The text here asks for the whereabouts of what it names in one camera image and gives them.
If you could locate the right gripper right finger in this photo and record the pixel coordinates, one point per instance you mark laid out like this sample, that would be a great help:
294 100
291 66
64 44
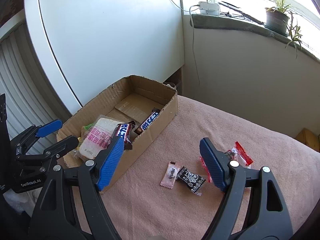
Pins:
267 216

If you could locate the white basket with shoes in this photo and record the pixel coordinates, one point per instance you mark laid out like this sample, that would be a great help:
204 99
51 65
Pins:
174 81

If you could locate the brown Chinese Snickers bar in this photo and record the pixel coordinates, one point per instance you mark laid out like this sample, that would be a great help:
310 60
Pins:
123 130

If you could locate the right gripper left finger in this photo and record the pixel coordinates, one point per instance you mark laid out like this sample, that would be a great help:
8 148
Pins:
55 215

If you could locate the black white candy packet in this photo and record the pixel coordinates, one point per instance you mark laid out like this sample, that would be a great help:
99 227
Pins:
193 181

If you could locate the wooden stool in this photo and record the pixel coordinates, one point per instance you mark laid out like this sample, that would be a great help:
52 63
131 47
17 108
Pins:
308 138

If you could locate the brown cardboard box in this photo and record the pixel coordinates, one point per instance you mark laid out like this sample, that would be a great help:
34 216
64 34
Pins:
132 98

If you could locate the white power adapter box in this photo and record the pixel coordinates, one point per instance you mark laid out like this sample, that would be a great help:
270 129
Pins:
208 8

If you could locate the pink candy packet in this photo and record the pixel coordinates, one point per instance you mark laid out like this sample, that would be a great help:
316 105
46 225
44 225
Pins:
170 175

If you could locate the green candy packet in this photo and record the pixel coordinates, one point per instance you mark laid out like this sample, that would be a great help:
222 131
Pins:
85 130

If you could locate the packaged bread slice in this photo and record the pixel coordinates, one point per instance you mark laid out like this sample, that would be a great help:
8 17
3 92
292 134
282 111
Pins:
97 139

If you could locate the potted spider plant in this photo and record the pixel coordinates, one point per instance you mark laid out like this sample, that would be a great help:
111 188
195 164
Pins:
280 19

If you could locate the white cabinet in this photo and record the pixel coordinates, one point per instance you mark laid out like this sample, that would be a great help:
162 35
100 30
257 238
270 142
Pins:
86 45

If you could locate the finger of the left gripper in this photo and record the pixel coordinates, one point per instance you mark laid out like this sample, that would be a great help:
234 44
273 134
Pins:
49 128
56 151

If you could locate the pink table cloth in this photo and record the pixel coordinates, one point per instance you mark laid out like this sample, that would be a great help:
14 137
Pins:
140 207

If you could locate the red clear date bag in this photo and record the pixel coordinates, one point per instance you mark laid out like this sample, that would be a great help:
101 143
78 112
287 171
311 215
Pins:
237 153

